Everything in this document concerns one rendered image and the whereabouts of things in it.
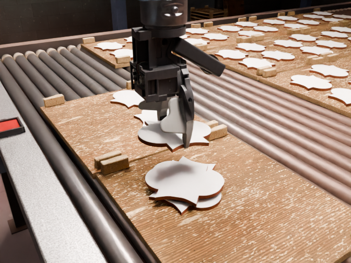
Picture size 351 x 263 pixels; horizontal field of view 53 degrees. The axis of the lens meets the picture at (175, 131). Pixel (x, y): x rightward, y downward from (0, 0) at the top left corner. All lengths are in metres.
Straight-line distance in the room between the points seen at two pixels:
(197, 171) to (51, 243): 0.29
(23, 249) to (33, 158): 1.18
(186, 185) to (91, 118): 0.42
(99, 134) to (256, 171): 0.40
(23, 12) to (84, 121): 5.10
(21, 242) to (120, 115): 1.22
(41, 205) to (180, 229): 0.28
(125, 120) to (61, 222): 0.38
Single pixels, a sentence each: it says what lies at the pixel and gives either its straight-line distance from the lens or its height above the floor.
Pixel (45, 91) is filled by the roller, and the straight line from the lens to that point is 1.29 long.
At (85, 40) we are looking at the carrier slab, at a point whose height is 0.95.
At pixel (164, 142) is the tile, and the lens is 0.62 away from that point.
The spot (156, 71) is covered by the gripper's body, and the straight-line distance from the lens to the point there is 0.57.
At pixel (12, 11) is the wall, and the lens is 5.98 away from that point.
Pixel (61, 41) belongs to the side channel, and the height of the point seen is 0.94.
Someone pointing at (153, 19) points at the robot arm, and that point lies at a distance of 0.56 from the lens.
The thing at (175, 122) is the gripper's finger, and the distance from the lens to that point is 0.60.
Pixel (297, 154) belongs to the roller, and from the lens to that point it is 0.89.
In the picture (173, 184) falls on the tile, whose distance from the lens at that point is 0.66.
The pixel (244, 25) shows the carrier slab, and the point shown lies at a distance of 2.17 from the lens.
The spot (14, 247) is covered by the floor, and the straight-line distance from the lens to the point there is 2.04.
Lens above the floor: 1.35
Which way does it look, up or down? 28 degrees down
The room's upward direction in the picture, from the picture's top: straight up
